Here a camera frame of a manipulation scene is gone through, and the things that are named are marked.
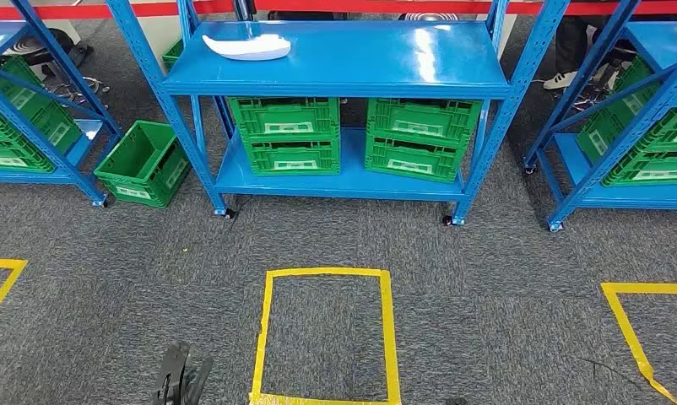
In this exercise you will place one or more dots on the blue metal shelf rack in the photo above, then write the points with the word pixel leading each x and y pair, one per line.
pixel 344 56
pixel 0 36
pixel 623 195

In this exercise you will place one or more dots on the white curved plastic part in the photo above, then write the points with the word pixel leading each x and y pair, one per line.
pixel 249 49

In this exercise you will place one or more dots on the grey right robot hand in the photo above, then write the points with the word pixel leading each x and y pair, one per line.
pixel 457 402

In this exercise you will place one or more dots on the chrome barrier post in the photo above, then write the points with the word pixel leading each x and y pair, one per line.
pixel 244 8

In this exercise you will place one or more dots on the white table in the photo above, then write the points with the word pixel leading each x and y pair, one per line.
pixel 165 33
pixel 505 33

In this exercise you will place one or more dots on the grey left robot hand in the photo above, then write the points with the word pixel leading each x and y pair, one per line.
pixel 173 380

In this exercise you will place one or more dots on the red barrier belt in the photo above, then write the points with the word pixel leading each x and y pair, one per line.
pixel 165 8

